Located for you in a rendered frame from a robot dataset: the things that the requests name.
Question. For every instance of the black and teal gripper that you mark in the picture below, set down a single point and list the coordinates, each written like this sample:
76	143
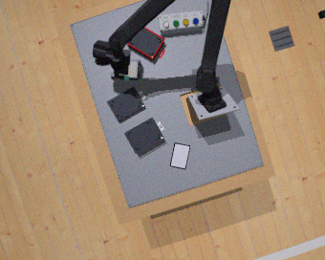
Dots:
124	67

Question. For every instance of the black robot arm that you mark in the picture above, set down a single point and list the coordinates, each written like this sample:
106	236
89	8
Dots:
205	83

